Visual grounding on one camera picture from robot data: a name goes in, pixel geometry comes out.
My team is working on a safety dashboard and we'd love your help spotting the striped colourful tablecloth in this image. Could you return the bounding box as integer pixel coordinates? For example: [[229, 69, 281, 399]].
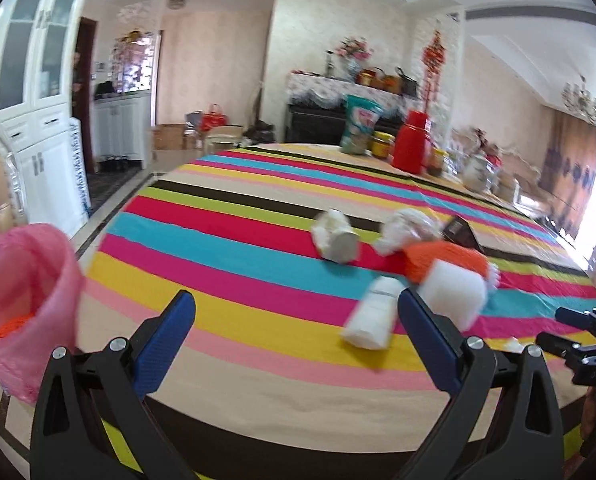
[[77, 144, 596, 479]]

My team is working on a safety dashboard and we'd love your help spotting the white paper cup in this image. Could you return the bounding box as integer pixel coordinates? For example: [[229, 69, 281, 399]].
[[311, 209, 360, 264]]

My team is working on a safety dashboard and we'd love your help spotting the teal snack bag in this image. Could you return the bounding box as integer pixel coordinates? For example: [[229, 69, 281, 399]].
[[340, 96, 383, 155]]

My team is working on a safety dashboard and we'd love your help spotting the crumpled clear plastic bag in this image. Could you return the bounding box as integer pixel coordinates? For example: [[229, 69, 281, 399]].
[[373, 208, 441, 257]]

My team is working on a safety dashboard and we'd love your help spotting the red handbag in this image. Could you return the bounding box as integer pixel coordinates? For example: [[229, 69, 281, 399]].
[[200, 103, 228, 132]]

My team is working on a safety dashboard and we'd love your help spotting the black piano with lace cover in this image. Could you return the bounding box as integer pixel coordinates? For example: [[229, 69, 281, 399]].
[[284, 73, 421, 145]]

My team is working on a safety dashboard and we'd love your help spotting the red thermos jug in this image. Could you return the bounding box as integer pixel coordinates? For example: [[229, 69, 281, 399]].
[[392, 110, 431, 174]]

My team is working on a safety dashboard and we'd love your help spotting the white low cabinet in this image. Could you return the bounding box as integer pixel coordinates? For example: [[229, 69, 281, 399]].
[[92, 91, 151, 167]]

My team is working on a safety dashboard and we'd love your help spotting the orange foam fruit net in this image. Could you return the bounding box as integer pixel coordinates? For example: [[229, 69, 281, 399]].
[[390, 240, 500, 289]]

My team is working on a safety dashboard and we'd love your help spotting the flower vase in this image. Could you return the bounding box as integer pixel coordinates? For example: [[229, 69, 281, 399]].
[[335, 37, 373, 81]]

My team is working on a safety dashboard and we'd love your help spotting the brown curtain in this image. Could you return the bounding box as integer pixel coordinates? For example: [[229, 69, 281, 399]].
[[538, 110, 596, 240]]

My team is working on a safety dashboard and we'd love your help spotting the white porcelain teapot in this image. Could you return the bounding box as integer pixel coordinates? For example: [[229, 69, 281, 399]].
[[460, 155, 497, 193]]

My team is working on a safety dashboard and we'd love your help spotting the pink trash bag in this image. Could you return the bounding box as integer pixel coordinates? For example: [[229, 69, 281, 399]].
[[0, 223, 84, 405]]

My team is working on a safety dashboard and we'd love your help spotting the white foam block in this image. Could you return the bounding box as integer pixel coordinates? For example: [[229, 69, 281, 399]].
[[417, 260, 488, 332]]

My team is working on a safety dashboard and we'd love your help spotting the white tissue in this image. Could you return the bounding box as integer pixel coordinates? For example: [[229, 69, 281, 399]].
[[504, 337, 524, 353]]

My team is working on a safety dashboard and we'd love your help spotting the white paper sachet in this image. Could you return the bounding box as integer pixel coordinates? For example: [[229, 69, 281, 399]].
[[340, 276, 405, 351]]

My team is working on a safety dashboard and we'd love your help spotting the black cardboard box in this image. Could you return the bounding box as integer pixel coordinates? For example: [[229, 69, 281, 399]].
[[442, 216, 482, 252]]

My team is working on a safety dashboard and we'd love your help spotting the white glass door cabinet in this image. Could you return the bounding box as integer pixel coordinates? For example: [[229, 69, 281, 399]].
[[0, 0, 86, 236]]

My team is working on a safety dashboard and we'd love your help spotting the dark pickle jar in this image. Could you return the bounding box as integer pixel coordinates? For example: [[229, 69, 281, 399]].
[[426, 148, 447, 178]]

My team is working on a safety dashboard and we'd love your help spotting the red chinese knot decoration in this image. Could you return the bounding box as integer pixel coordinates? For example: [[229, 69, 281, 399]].
[[423, 29, 447, 114]]

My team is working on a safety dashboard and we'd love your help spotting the yellow lid jar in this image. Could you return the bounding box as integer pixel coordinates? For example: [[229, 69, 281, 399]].
[[371, 131, 395, 160]]

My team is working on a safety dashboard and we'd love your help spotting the chandelier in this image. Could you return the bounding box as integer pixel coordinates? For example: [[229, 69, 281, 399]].
[[561, 75, 596, 125]]

